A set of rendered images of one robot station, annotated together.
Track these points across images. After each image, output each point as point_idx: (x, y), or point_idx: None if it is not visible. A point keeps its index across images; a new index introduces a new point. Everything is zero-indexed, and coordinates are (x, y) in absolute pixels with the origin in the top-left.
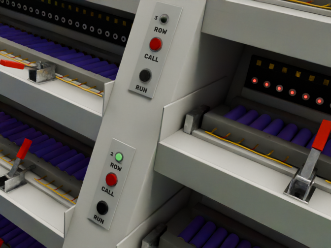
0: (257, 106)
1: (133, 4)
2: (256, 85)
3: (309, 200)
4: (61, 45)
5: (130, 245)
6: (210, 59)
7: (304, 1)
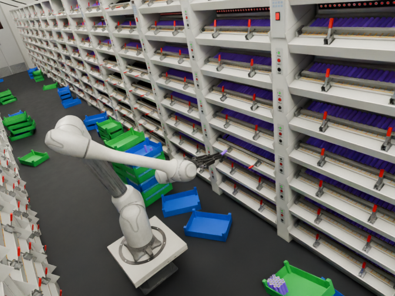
0: None
1: (273, 152)
2: None
3: (320, 197)
4: None
5: (291, 203)
6: None
7: (312, 150)
